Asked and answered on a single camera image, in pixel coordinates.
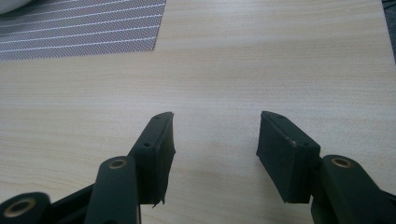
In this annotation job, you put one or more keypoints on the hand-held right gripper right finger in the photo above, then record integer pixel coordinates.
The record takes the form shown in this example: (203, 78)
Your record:
(286, 161)

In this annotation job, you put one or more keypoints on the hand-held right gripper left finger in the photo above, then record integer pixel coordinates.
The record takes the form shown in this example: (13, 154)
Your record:
(154, 161)

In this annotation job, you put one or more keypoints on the grey striped placemat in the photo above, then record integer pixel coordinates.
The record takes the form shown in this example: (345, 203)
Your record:
(77, 31)

